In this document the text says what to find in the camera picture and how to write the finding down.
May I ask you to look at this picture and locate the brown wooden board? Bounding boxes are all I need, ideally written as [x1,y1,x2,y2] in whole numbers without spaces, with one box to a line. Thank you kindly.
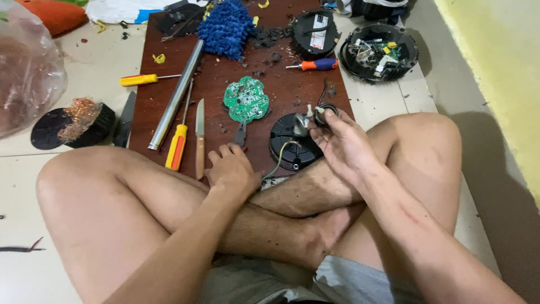
[129,0,355,180]

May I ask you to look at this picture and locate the person's left leg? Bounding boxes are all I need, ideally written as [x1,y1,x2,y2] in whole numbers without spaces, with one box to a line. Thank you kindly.
[36,146,368,304]

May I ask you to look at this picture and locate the clear plastic bag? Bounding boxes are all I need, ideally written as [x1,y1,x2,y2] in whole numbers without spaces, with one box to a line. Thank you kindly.
[0,0,68,140]

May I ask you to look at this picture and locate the silver metal tube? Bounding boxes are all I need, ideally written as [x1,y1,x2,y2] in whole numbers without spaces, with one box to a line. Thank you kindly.
[148,39,205,151]

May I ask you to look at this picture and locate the dark metal blade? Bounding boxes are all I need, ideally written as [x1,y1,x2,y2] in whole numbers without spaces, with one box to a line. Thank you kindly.
[112,91,138,148]

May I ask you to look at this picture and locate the black and white heap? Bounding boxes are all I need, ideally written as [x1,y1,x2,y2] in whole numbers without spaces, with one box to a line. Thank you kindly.
[321,0,410,22]

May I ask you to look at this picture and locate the white and blue bag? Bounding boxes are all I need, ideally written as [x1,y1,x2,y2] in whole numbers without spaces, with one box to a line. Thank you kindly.
[85,0,199,25]

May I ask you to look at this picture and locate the black round cover, white label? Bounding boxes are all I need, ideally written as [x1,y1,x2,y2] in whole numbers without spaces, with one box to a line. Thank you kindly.
[291,9,341,60]

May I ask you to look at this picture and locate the black round housing with electronics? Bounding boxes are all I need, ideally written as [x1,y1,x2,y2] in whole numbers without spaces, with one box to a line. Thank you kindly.
[339,23,419,83]

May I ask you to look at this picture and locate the grey metal component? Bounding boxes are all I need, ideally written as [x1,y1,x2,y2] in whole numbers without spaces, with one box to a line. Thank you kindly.
[293,113,311,138]

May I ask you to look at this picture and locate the orange cushion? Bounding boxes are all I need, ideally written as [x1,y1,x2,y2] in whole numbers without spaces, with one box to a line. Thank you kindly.
[15,0,89,38]

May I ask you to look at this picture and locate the grey shorts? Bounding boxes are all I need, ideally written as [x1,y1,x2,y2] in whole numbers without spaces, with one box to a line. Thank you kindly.
[198,253,422,304]

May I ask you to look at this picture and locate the orange and blue screwdriver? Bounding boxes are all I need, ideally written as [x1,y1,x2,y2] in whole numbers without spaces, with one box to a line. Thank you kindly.
[285,58,339,71]

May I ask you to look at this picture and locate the person's right leg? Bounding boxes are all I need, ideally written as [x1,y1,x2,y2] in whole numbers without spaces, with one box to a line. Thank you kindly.
[249,112,462,275]

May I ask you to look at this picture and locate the copper wire bundle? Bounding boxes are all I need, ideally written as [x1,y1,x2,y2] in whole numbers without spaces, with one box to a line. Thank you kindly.
[58,98,102,142]

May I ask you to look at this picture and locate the black flat disc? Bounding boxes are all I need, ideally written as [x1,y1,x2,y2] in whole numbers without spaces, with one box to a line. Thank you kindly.
[30,108,73,150]

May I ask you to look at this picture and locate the black round housing base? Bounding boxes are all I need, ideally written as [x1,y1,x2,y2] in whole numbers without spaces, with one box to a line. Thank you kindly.
[269,113,325,171]

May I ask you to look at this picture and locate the blue microfiber duster head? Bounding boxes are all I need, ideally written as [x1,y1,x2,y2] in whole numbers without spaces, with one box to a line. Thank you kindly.
[197,0,257,61]

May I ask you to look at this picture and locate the black ribbed round housing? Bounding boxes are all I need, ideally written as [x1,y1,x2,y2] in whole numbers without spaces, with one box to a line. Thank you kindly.
[63,101,116,149]

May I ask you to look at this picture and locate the pile of dark debris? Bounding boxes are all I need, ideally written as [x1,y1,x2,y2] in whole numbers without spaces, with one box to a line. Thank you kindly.
[253,25,294,68]

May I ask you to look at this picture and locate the person's left hand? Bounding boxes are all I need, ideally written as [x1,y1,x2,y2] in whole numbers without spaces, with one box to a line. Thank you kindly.
[204,143,263,197]

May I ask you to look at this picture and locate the person's leg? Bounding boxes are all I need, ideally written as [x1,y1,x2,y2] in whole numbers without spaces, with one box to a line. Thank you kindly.
[249,112,462,275]
[36,146,368,304]

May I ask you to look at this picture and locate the person's right hand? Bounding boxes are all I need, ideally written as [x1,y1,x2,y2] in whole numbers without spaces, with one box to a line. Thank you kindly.
[308,109,382,186]

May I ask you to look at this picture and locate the knife with wooden handle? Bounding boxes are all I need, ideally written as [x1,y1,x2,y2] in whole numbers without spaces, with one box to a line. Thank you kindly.
[195,98,206,181]

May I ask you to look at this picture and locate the yellow and orange screwdriver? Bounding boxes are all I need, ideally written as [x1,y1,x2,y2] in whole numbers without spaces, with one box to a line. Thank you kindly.
[165,78,195,171]

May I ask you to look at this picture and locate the yellow-green wire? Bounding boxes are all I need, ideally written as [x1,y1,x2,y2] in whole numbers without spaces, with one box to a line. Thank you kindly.
[262,140,302,181]

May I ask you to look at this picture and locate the green round circuit board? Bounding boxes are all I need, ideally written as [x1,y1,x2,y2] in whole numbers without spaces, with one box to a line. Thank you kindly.
[223,76,271,124]

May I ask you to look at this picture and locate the black plastic piece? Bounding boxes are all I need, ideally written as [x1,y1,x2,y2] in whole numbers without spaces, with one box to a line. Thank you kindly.
[156,3,207,36]

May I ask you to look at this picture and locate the black toroid coil with wires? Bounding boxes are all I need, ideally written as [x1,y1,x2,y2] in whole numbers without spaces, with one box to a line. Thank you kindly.
[306,80,339,129]

